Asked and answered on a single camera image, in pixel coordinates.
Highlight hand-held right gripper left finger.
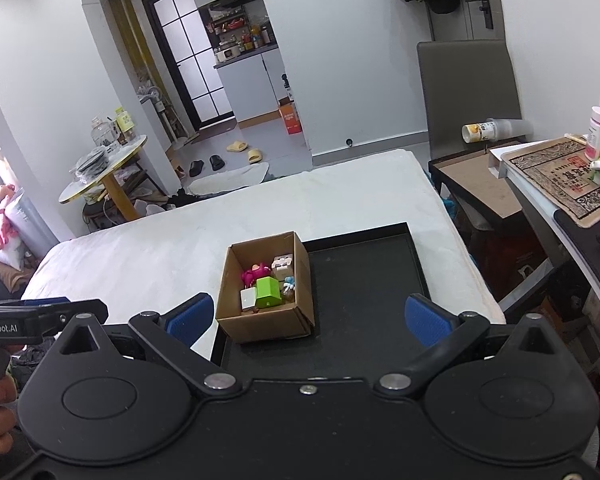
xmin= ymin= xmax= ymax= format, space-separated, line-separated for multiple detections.
xmin=55 ymin=293 xmax=242 ymax=396

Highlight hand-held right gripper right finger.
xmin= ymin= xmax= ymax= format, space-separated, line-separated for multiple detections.
xmin=374 ymin=294 xmax=568 ymax=397

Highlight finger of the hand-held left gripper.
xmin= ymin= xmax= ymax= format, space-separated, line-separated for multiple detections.
xmin=20 ymin=297 xmax=110 ymax=337

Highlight black tray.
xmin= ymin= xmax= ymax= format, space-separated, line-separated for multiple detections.
xmin=209 ymin=221 xmax=432 ymax=367

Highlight pink plastic toy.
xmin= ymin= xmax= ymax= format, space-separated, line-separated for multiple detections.
xmin=241 ymin=263 xmax=272 ymax=288

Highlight green cube toy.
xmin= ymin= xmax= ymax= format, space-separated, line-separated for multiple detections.
xmin=255 ymin=276 xmax=284 ymax=310

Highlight brown cardboard box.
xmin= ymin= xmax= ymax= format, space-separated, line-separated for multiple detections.
xmin=215 ymin=231 xmax=316 ymax=345

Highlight dark clothes pile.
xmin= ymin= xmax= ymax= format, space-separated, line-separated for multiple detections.
xmin=165 ymin=187 xmax=201 ymax=209

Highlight brown wooden side table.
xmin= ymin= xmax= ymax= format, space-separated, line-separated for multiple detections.
xmin=428 ymin=140 xmax=548 ymax=235

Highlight white floor mat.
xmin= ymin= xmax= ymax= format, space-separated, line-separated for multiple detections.
xmin=187 ymin=161 xmax=270 ymax=194

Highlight white bed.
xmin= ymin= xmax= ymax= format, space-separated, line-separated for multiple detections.
xmin=20 ymin=148 xmax=507 ymax=362

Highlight round yellow-edged table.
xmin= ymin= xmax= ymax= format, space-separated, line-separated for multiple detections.
xmin=58 ymin=134 xmax=149 ymax=223

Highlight plates in plastic bag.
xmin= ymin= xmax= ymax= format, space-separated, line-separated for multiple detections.
xmin=74 ymin=145 xmax=113 ymax=182

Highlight white desk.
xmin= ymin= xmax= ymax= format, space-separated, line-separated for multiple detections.
xmin=489 ymin=135 xmax=600 ymax=333

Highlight clear glass jar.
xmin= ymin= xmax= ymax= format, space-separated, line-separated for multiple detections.
xmin=90 ymin=117 xmax=119 ymax=150

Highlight patterned desk mat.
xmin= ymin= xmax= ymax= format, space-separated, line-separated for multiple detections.
xmin=509 ymin=137 xmax=600 ymax=222

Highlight white standing fan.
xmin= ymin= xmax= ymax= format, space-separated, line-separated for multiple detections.
xmin=139 ymin=85 xmax=182 ymax=142

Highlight orange carton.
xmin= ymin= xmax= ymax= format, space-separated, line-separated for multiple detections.
xmin=278 ymin=102 xmax=301 ymax=135

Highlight grey chair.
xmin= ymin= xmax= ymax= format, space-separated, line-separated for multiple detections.
xmin=417 ymin=38 xmax=532 ymax=162

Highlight grey kitchen cabinet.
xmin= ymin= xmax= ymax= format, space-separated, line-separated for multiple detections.
xmin=214 ymin=42 xmax=289 ymax=117

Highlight pink cap white bottle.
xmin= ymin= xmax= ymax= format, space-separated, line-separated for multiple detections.
xmin=584 ymin=106 xmax=600 ymax=162

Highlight black framed glass door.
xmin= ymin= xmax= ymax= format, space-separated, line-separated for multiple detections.
xmin=142 ymin=0 xmax=237 ymax=132

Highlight black door lock handle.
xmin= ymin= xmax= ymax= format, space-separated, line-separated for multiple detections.
xmin=464 ymin=0 xmax=494 ymax=30

